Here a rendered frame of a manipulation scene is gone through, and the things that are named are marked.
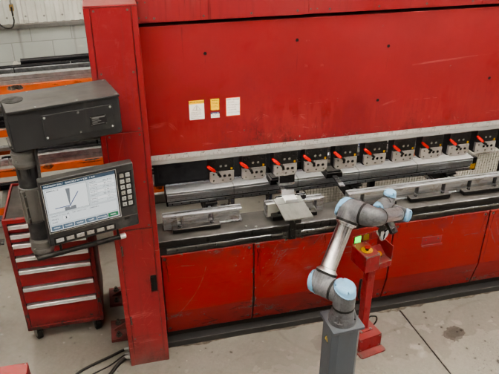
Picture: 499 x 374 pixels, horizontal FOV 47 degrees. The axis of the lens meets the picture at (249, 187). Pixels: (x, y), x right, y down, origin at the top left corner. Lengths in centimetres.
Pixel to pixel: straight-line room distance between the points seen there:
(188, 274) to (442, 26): 216
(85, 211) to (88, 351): 149
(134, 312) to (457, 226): 226
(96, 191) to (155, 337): 132
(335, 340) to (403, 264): 127
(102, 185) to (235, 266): 123
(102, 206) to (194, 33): 103
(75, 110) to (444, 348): 288
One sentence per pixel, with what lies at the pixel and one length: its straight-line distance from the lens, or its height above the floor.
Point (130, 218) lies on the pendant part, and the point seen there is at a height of 129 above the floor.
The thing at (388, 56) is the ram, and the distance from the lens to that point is 358.
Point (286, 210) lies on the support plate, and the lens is 359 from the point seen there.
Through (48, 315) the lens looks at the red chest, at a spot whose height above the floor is 23.
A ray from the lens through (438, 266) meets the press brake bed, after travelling 442.
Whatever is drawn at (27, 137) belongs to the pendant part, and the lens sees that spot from 275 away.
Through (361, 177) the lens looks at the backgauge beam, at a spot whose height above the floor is 93.
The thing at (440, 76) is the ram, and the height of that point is 173.
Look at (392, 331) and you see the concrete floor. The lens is 432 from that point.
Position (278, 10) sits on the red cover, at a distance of 324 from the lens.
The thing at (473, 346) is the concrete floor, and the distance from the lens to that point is 436.
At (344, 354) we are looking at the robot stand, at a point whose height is 60.
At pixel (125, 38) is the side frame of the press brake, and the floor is 214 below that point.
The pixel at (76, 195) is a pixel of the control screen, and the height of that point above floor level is 149.
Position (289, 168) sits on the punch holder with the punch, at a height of 122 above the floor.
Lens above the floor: 287
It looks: 29 degrees down
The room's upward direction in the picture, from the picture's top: straight up
